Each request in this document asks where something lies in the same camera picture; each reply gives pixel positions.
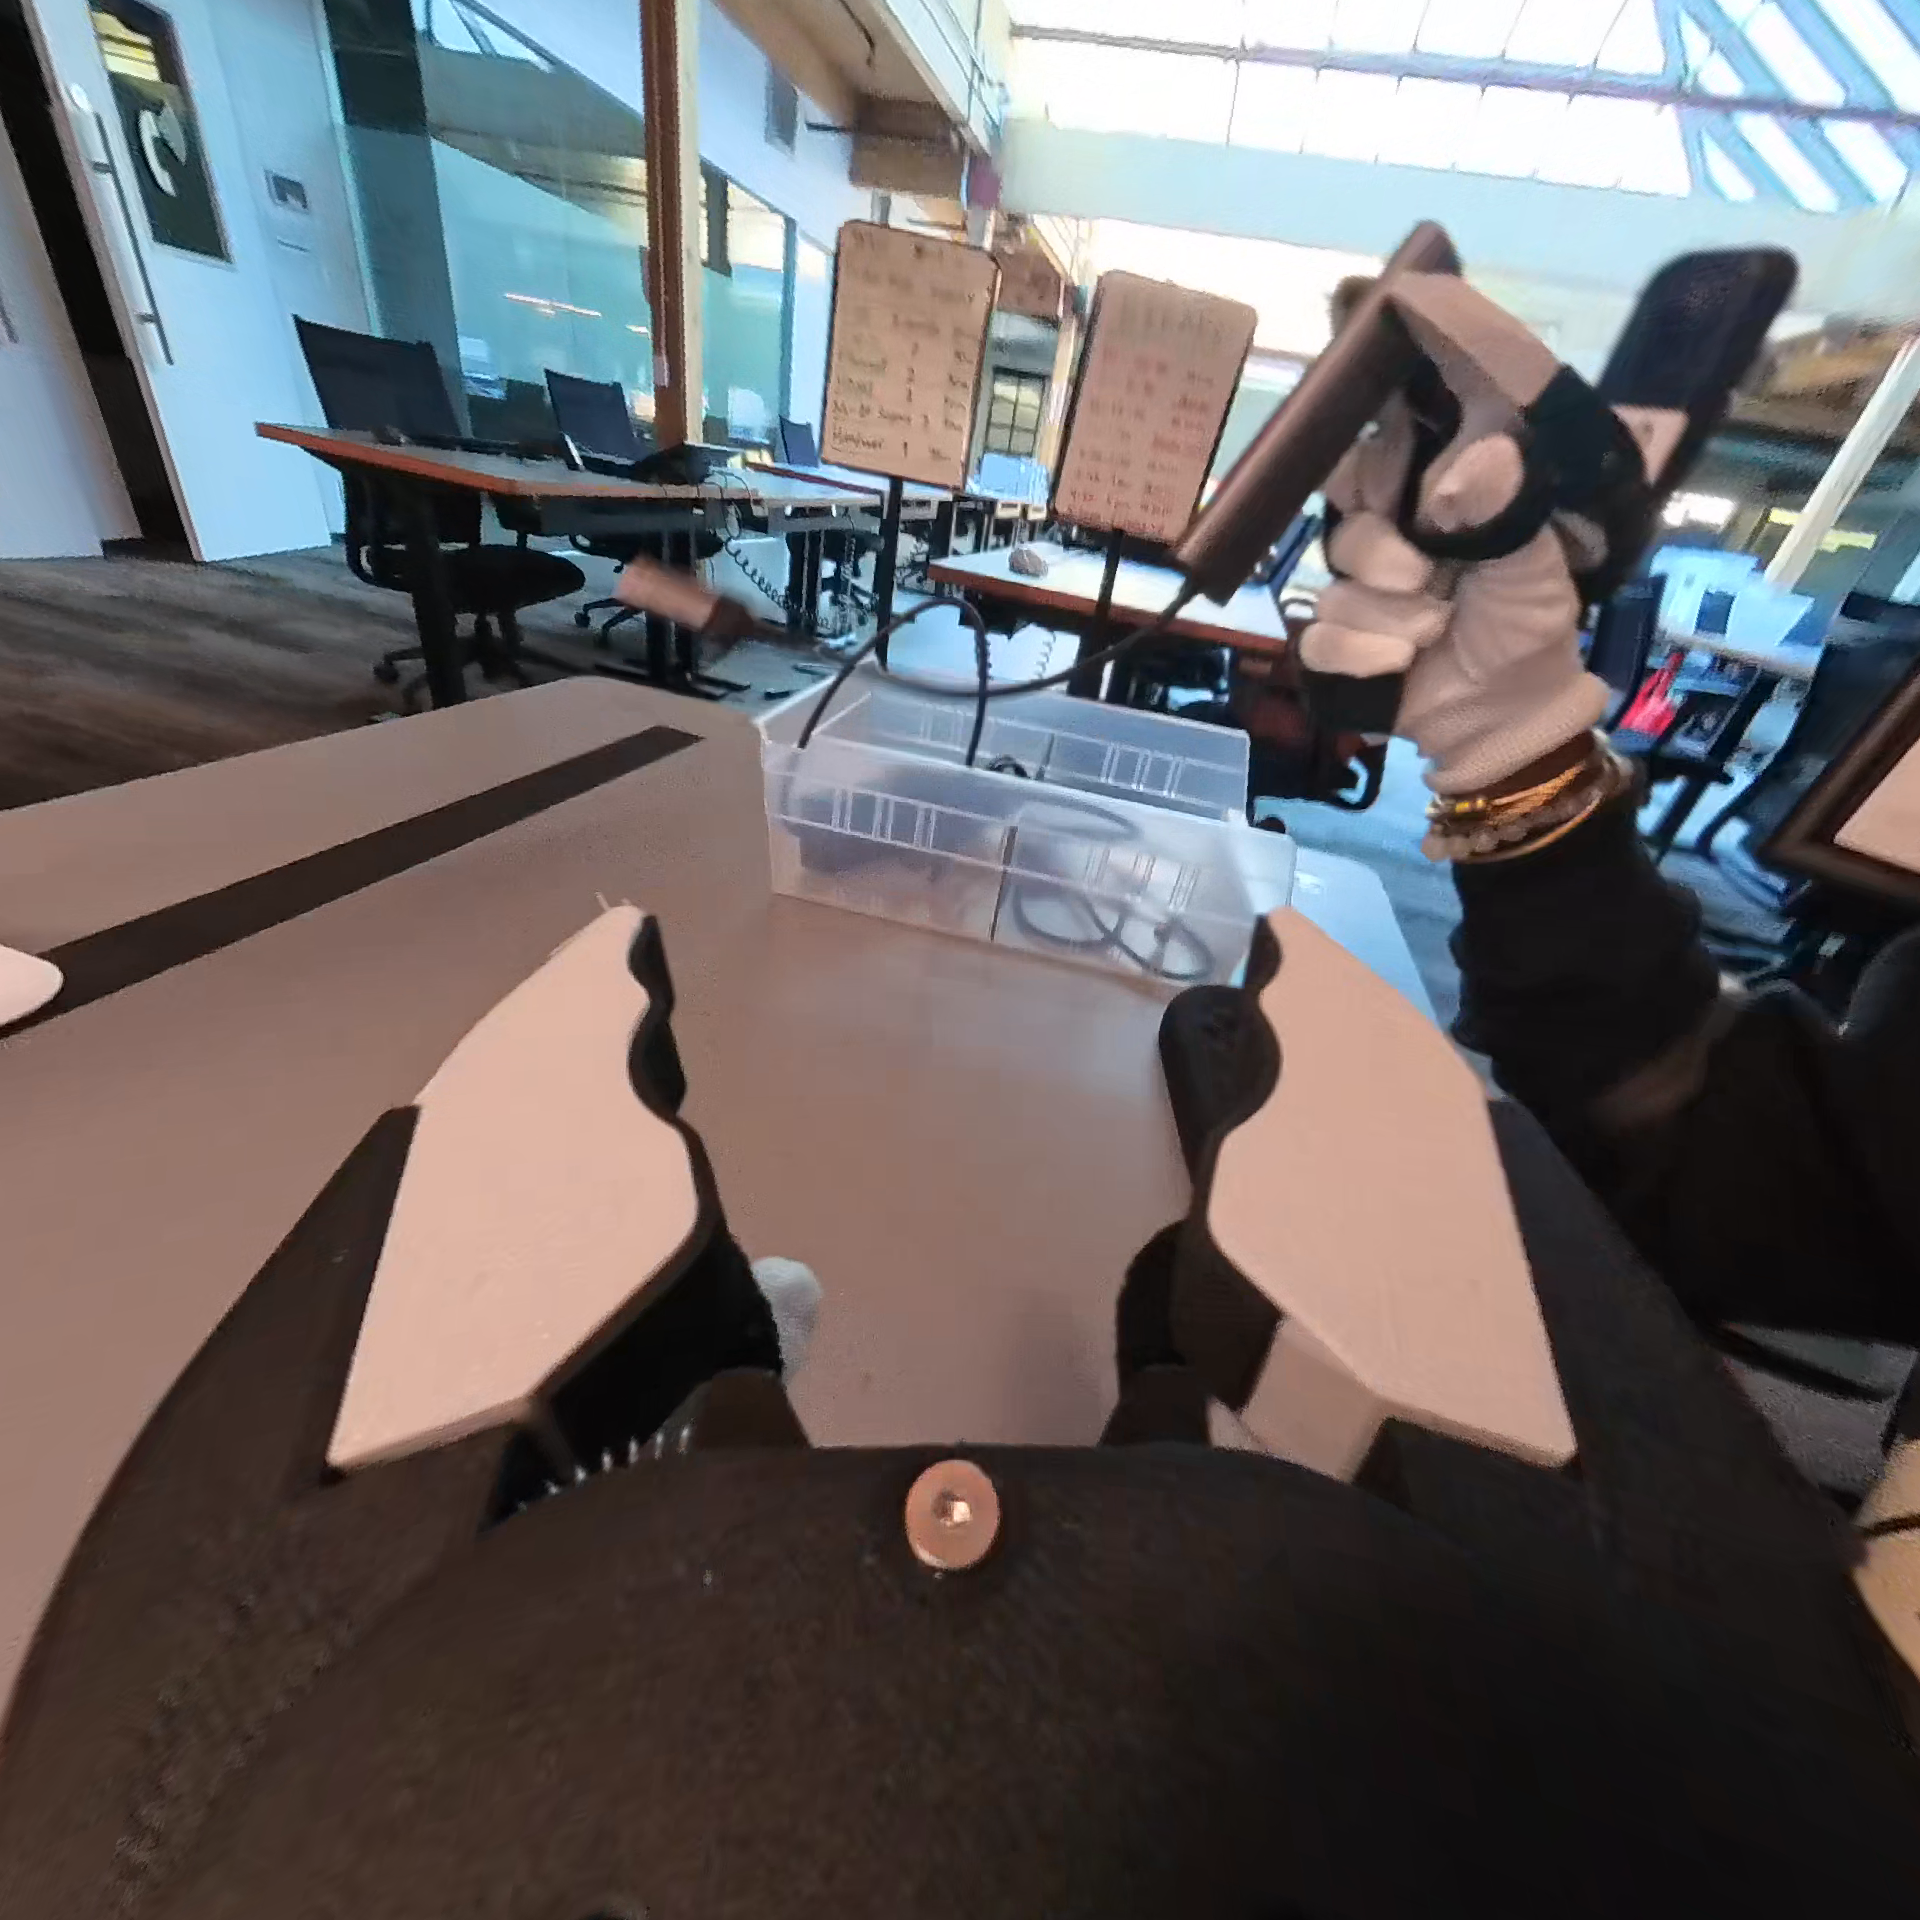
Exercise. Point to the black office chair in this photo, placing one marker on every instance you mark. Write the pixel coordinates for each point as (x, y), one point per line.
(593, 411)
(376, 376)

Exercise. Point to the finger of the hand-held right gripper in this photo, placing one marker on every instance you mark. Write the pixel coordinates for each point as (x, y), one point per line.
(1463, 339)

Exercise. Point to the person's left hand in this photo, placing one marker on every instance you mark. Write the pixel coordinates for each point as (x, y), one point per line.
(787, 1312)

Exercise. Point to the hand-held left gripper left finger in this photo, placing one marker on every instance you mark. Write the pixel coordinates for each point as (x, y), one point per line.
(523, 1201)

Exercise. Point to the whiteboard stand pole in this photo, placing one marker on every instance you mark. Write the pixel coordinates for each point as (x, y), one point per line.
(892, 570)
(1112, 616)

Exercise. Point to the black framed sign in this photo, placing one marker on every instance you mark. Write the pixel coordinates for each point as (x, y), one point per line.
(1890, 826)

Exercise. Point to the clear plastic bin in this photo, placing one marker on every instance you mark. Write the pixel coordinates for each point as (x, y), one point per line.
(901, 749)

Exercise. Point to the wooden ceiling post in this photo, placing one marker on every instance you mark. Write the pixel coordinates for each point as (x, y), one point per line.
(673, 225)

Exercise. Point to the person's right forearm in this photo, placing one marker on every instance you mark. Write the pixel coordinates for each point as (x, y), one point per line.
(1621, 1019)

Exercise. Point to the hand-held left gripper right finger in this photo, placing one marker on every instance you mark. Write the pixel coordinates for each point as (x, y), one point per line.
(1381, 1201)

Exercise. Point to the grey crumpled cloth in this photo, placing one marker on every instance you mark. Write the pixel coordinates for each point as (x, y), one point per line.
(1032, 562)

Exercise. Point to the long wooden desk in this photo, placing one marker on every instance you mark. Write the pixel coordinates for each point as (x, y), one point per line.
(1140, 592)

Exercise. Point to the person's right hand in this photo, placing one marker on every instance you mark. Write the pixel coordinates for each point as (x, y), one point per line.
(1499, 645)

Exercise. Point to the wooden office desk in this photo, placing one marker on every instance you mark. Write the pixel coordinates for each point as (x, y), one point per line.
(450, 458)

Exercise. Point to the white door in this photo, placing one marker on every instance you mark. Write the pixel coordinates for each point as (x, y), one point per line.
(284, 376)

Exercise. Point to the person's black printed hoodie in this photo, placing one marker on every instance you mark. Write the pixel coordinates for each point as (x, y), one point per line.
(1861, 1170)

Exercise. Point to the dark door poster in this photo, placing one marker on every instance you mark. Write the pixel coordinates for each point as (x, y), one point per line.
(165, 148)

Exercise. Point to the grey usb hub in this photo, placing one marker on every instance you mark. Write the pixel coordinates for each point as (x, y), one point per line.
(1306, 420)

